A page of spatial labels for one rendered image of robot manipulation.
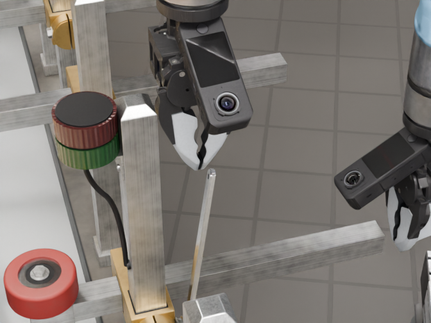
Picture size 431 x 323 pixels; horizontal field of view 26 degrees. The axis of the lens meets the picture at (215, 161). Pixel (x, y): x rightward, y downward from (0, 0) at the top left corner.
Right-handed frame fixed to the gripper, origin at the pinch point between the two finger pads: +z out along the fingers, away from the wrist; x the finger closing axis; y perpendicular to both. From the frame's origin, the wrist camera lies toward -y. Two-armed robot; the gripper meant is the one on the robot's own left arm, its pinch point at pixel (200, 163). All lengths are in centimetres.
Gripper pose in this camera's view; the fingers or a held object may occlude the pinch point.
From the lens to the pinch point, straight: 101.9
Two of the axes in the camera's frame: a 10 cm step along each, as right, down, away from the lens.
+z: 0.0, 7.7, 6.4
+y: -2.9, -6.1, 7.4
